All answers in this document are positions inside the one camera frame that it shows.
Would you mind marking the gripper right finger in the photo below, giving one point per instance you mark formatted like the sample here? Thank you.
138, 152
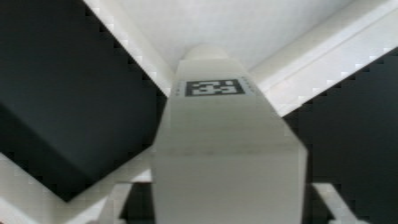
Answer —
328, 210

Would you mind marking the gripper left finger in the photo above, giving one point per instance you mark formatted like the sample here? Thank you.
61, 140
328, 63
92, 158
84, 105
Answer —
129, 205

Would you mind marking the white desk leg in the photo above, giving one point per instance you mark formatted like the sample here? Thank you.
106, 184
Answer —
230, 158

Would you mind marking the white desk tabletop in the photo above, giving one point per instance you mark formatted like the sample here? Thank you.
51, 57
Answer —
255, 27

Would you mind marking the white L-shaped wall fence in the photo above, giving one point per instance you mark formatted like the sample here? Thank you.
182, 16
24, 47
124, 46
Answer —
292, 83

